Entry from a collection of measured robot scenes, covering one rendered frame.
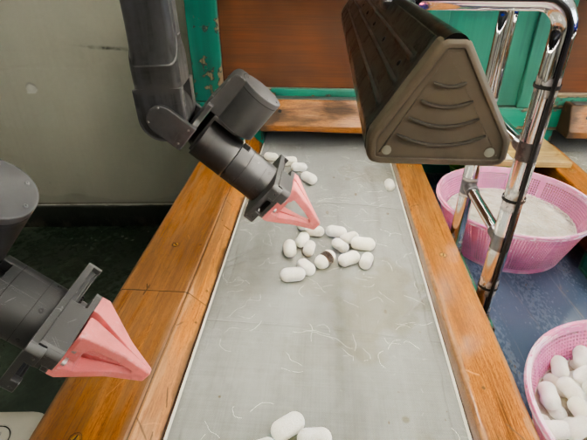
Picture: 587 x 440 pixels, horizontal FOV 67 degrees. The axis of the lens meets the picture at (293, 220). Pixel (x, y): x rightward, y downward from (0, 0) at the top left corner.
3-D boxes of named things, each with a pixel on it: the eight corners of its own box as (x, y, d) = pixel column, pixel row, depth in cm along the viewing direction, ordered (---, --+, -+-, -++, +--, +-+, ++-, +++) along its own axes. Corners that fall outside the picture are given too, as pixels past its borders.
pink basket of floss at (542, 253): (535, 309, 68) (555, 259, 63) (400, 235, 86) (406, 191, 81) (605, 247, 82) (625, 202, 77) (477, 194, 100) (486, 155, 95)
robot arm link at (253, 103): (157, 101, 60) (140, 122, 52) (206, 31, 55) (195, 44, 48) (229, 154, 64) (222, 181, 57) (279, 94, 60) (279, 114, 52)
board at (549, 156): (408, 163, 92) (409, 158, 92) (398, 138, 105) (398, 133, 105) (570, 168, 91) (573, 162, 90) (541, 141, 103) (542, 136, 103)
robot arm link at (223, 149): (188, 139, 61) (176, 153, 56) (217, 100, 58) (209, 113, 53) (228, 169, 63) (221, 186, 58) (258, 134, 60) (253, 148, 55)
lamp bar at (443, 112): (366, 165, 26) (378, 32, 22) (341, 20, 79) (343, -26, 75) (506, 168, 25) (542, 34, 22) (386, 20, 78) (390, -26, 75)
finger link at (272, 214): (333, 195, 66) (286, 155, 63) (333, 220, 60) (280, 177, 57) (303, 223, 69) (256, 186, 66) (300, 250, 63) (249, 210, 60)
